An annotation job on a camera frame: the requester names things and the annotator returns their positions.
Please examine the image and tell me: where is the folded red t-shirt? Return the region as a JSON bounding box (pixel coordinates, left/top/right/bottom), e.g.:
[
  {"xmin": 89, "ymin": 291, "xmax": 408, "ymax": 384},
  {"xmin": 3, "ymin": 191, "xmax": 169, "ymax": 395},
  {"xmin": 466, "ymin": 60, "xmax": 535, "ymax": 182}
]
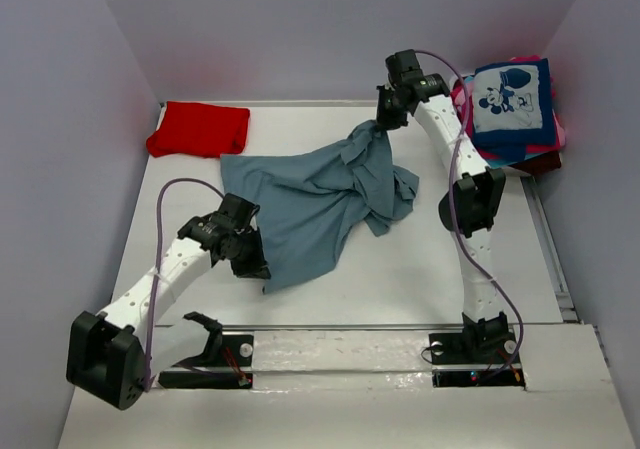
[{"xmin": 146, "ymin": 101, "xmax": 250, "ymax": 158}]

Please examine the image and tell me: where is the dark maroon folded t-shirt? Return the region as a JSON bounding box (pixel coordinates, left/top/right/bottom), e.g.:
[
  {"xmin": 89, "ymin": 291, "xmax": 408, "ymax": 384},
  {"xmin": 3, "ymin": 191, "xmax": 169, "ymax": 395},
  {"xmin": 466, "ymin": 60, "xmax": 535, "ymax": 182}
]
[{"xmin": 511, "ymin": 151, "xmax": 562, "ymax": 177}]

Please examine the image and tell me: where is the teal folded t-shirt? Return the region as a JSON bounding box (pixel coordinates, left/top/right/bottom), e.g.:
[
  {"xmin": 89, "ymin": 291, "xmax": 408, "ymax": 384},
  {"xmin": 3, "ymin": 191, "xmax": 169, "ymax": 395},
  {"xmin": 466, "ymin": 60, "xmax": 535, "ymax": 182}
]
[{"xmin": 478, "ymin": 145, "xmax": 529, "ymax": 168}]

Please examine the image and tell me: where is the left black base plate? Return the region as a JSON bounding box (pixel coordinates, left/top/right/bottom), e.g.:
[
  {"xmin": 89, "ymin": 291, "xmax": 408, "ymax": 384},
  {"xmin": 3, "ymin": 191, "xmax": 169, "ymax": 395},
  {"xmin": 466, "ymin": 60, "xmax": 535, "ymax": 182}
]
[{"xmin": 155, "ymin": 333, "xmax": 254, "ymax": 390}]

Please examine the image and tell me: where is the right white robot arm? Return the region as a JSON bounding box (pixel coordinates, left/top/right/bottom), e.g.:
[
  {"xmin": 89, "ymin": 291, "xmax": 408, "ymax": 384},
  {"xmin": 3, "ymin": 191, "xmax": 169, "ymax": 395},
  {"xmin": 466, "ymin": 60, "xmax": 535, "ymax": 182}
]
[{"xmin": 376, "ymin": 50, "xmax": 514, "ymax": 366}]

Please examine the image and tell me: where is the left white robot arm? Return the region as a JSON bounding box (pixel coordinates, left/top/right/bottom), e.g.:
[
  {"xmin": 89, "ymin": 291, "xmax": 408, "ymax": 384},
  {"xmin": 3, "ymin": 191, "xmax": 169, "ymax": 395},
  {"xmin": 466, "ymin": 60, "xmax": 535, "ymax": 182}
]
[{"xmin": 66, "ymin": 193, "xmax": 271, "ymax": 410}]

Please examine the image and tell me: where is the white foam front board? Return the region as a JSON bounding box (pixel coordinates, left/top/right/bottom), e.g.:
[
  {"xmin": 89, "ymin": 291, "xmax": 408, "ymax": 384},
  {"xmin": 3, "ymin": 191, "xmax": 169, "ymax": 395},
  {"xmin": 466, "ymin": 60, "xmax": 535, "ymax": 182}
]
[{"xmin": 60, "ymin": 324, "xmax": 634, "ymax": 448}]

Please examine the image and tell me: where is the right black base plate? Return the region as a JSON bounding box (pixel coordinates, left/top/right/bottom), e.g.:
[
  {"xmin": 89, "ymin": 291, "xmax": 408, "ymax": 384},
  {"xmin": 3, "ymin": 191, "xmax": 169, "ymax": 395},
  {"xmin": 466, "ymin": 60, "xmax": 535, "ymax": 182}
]
[{"xmin": 420, "ymin": 332, "xmax": 526, "ymax": 388}]

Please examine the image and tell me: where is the navy cartoon mouse t-shirt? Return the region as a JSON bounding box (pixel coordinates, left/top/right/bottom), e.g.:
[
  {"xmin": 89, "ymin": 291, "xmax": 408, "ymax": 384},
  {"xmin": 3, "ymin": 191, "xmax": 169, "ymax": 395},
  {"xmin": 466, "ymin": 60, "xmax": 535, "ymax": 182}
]
[{"xmin": 471, "ymin": 59, "xmax": 556, "ymax": 151}]

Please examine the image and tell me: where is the grey-blue t-shirt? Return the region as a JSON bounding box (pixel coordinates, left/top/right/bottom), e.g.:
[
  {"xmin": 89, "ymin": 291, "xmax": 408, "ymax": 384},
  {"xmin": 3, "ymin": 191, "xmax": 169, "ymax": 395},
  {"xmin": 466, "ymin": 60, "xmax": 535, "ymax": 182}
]
[{"xmin": 220, "ymin": 121, "xmax": 419, "ymax": 293}]

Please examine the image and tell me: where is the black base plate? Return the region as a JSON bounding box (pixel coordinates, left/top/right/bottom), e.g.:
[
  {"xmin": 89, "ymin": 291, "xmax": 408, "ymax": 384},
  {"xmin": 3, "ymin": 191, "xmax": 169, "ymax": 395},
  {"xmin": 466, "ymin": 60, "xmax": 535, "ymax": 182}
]
[
  {"xmin": 155, "ymin": 333, "xmax": 254, "ymax": 390},
  {"xmin": 420, "ymin": 332, "xmax": 526, "ymax": 388}
]

